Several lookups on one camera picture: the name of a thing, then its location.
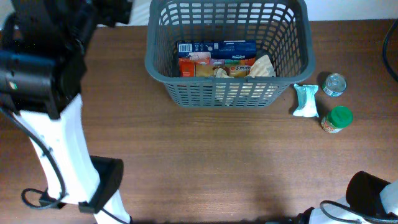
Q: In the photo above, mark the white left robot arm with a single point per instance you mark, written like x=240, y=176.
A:
x=43, y=48

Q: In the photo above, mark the blue cardboard food box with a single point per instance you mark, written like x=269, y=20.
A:
x=227, y=49

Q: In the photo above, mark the silver tin can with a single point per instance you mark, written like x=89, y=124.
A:
x=334, y=85

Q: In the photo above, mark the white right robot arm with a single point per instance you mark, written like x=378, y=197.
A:
x=338, y=212

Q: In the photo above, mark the teal white snack packet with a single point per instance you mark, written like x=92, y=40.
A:
x=306, y=101

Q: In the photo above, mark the grey plastic shopping basket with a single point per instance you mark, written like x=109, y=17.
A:
x=280, y=30

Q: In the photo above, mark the green lid glass jar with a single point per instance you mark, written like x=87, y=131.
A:
x=340, y=117

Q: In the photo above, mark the orange spaghetti packet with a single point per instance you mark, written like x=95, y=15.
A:
x=202, y=68

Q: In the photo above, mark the beige paper pouch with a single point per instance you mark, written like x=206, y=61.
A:
x=262, y=68

